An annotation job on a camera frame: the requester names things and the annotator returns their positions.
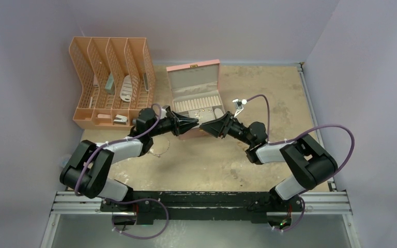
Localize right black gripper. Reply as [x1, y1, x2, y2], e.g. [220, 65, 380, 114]
[200, 111, 254, 146]

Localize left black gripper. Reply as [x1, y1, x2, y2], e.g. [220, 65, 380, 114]
[148, 111, 198, 137]

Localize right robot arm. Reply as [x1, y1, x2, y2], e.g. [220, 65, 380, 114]
[200, 112, 338, 210]

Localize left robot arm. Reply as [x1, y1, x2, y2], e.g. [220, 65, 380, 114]
[59, 105, 199, 211]

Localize pink jewelry box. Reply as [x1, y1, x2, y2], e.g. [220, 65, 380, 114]
[166, 59, 230, 141]

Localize white oval pad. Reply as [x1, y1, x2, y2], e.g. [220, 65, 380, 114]
[214, 108, 225, 119]

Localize earrings in box tray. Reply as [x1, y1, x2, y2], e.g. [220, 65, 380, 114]
[191, 108, 215, 121]

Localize orange plastic file organizer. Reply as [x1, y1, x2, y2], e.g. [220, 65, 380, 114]
[69, 37, 156, 130]

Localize grey metal block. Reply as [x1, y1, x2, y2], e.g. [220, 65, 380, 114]
[104, 74, 115, 95]

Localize clear plastic cup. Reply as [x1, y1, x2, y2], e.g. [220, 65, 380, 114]
[58, 154, 71, 168]

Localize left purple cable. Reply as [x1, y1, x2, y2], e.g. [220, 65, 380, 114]
[73, 103, 162, 197]

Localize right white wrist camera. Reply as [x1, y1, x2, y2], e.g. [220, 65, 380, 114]
[232, 99, 248, 118]

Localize silver beaded bracelet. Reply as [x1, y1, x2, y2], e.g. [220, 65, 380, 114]
[147, 135, 171, 159]

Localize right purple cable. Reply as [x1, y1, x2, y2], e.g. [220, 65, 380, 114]
[246, 94, 356, 196]

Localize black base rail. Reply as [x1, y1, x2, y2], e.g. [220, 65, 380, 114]
[100, 191, 303, 225]

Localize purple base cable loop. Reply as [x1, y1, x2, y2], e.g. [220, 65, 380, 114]
[111, 197, 172, 241]

